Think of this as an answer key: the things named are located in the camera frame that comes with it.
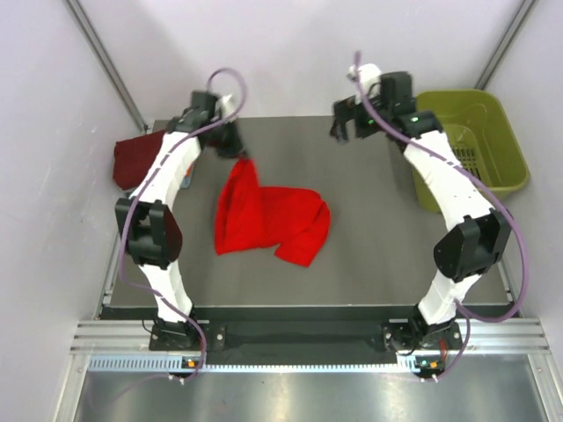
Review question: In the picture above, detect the red t shirt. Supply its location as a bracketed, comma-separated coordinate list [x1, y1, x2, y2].
[214, 158, 331, 267]

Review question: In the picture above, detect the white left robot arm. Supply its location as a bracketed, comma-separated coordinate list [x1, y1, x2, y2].
[114, 91, 245, 351]

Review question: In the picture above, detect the dark red folded shirt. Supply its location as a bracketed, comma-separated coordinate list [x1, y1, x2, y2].
[113, 130, 165, 191]

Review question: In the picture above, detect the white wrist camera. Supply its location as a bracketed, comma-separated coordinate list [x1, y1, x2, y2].
[217, 94, 237, 119]
[347, 63, 382, 93]

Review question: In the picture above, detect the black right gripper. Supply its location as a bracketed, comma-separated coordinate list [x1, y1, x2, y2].
[331, 85, 392, 145]

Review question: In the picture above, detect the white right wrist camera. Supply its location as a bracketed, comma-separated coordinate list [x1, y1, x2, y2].
[347, 63, 382, 93]

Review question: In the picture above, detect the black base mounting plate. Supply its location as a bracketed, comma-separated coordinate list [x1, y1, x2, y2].
[149, 318, 460, 357]

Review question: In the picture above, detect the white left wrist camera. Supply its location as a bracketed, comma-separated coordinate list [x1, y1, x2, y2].
[217, 94, 237, 119]

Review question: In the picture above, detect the slotted cable duct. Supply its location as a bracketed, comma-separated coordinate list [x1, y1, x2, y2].
[88, 355, 442, 374]

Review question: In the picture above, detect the green plastic laundry basket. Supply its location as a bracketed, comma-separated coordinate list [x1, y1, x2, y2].
[416, 90, 530, 200]

